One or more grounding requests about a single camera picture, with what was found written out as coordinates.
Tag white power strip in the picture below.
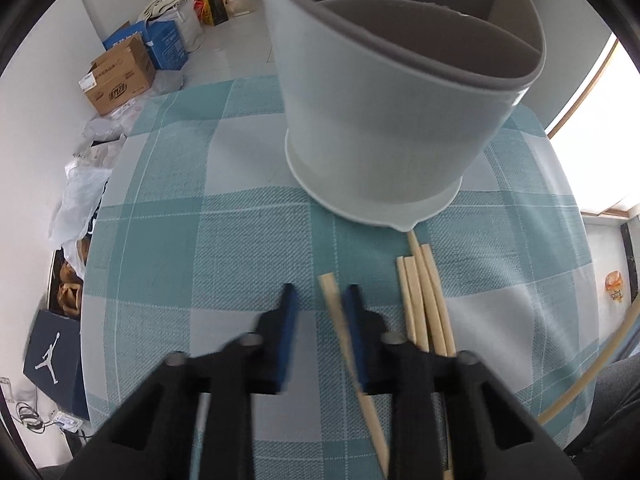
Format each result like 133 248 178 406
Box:
50 409 91 432

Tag blue cardboard box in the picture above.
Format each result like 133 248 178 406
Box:
102 19 190 71

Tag white plastic bags heap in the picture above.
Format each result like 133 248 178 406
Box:
50 72 186 281

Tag person's dark trousers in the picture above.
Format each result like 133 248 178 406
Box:
567 355 640 480

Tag navy shoe box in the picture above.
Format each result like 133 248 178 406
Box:
22 308 91 421

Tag white grey utensil holder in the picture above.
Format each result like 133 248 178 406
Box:
254 0 546 233

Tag bundle of bamboo chopsticks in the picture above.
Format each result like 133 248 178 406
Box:
395 230 458 358

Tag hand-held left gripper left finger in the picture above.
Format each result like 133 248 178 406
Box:
62 282 301 480

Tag brown shiny object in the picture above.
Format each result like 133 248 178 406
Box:
56 250 91 318

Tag single bamboo chopstick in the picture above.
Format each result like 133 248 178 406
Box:
539 292 640 423
317 273 391 478

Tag cream canvas tote bag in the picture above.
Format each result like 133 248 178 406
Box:
142 0 203 53

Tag bright window gold frame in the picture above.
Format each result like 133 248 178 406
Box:
545 32 640 221

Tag orange plastic bag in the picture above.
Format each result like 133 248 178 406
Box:
604 270 626 306

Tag brown cardboard box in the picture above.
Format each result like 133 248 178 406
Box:
79 35 157 117

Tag black yellow bag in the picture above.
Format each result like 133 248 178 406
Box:
202 0 230 27

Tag teal checkered tablecloth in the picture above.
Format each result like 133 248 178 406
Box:
80 75 601 480

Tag black cable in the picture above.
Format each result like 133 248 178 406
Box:
12 400 48 433

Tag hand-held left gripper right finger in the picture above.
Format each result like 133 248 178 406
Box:
345 284 585 480

